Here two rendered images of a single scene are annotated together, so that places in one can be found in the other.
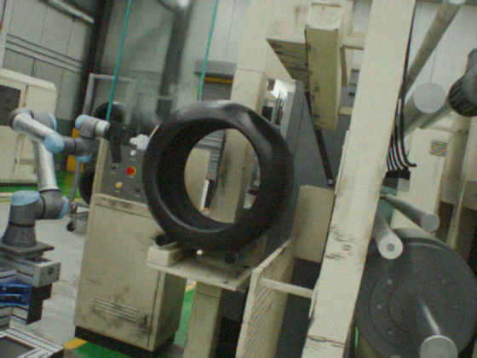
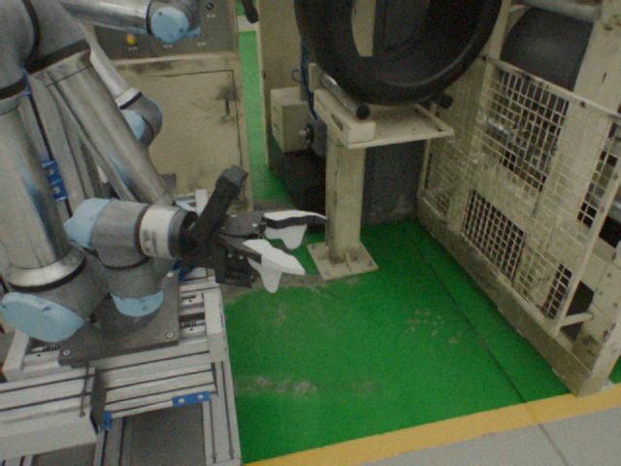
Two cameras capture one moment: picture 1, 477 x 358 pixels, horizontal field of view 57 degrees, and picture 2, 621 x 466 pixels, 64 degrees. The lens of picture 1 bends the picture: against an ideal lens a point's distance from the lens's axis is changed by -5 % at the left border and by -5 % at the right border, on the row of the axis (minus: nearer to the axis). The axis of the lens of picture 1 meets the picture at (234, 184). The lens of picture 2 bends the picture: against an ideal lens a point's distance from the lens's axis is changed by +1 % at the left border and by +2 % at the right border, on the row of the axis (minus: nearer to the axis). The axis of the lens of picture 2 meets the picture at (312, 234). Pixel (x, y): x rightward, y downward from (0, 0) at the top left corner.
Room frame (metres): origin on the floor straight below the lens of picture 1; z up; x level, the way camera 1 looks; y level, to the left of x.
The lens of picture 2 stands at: (0.60, 1.11, 1.44)
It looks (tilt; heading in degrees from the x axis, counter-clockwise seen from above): 35 degrees down; 328
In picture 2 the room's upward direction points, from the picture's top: straight up
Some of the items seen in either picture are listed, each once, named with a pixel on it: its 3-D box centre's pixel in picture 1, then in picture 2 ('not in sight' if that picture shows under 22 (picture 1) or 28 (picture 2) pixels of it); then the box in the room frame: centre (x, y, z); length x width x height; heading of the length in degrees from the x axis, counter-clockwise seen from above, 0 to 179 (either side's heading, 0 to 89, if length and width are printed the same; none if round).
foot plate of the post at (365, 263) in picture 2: not in sight; (341, 254); (2.10, 0.01, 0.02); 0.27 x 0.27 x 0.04; 76
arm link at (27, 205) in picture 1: (25, 206); (124, 140); (1.93, 0.89, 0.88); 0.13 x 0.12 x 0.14; 147
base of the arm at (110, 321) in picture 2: not in sight; (117, 292); (1.45, 1.05, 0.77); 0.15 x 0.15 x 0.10
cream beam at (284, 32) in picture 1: (315, 48); not in sight; (1.65, -0.20, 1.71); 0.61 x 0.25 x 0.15; 166
